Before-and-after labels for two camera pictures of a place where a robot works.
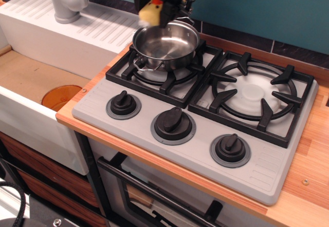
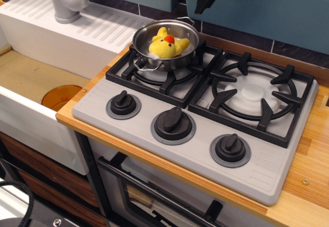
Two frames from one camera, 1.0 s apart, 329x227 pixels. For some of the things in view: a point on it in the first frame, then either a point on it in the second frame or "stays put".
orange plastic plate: (55, 97) stays put
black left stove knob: (123, 106) stays put
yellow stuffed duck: (149, 14) → (163, 45)
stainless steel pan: (171, 48) stays put
